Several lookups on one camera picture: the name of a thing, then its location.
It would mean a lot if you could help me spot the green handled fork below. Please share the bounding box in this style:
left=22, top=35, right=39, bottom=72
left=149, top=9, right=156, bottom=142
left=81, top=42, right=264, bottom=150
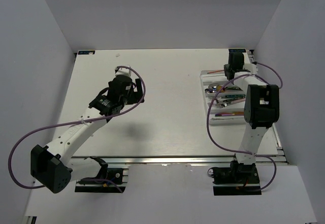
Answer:
left=215, top=94, right=246, bottom=104

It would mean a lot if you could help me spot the black handled spoon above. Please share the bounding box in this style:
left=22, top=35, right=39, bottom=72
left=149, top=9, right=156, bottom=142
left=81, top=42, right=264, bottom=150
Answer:
left=205, top=87, right=244, bottom=94

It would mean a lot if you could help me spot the iridescent gold spoon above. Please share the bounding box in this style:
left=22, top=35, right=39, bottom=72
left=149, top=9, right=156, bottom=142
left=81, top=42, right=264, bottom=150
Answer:
left=213, top=86, right=242, bottom=92

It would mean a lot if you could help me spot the pink handled spoon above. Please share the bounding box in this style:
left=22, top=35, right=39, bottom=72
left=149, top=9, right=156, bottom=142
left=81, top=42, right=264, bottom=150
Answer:
left=208, top=83, right=222, bottom=90

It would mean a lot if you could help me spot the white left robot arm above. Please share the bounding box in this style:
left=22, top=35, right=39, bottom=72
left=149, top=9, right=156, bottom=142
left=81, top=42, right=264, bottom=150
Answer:
left=30, top=75, right=144, bottom=194

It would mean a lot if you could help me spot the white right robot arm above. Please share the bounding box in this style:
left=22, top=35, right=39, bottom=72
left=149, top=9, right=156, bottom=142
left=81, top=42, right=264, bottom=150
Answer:
left=224, top=49, right=279, bottom=183

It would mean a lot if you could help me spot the right blue corner sticker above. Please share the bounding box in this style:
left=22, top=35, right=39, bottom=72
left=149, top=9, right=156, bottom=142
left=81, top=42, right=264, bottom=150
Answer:
left=228, top=48, right=246, bottom=53

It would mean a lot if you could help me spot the blue corner sticker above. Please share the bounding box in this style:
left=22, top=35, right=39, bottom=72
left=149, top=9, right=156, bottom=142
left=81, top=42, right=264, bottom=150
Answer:
left=77, top=50, right=95, bottom=55
left=228, top=48, right=246, bottom=53

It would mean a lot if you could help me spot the white cutlery tray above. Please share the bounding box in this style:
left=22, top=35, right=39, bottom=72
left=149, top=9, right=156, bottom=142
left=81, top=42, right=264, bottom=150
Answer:
left=200, top=70, right=246, bottom=126

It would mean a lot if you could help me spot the iridescent rainbow knife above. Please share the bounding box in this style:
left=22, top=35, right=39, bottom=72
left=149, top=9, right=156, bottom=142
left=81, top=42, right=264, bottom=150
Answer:
left=215, top=111, right=244, bottom=117

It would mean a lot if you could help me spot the left blue corner sticker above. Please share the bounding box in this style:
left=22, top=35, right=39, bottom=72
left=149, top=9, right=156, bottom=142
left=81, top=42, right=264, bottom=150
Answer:
left=77, top=50, right=95, bottom=55

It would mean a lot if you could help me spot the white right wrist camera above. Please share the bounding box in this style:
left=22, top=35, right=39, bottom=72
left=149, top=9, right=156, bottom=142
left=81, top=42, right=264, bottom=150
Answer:
left=243, top=63, right=258, bottom=75

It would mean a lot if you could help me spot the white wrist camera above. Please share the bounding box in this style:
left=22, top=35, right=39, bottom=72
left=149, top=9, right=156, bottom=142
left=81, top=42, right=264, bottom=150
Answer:
left=243, top=63, right=258, bottom=75
left=114, top=65, right=132, bottom=78

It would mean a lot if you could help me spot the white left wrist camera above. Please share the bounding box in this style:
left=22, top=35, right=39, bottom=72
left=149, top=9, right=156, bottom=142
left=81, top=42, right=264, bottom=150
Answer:
left=114, top=65, right=132, bottom=78

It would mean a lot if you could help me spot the dark ornate handled knife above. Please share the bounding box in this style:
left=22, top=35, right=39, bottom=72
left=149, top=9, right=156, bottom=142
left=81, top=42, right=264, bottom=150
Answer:
left=210, top=117, right=244, bottom=121

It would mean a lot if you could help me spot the aluminium table front rail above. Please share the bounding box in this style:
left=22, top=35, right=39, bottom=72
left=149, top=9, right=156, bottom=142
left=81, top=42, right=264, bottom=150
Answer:
left=71, top=155, right=287, bottom=165

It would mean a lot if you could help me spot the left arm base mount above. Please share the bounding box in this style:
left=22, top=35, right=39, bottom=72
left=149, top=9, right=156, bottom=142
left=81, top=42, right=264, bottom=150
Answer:
left=67, top=156, right=128, bottom=193

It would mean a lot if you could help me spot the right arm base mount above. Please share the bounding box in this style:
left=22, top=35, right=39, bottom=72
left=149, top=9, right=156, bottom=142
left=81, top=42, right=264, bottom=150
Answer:
left=207, top=160, right=262, bottom=196

